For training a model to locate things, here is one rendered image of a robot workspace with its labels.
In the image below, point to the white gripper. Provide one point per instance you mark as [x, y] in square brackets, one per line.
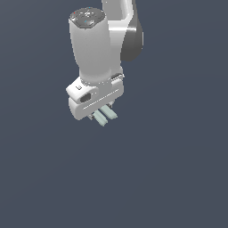
[95, 95]

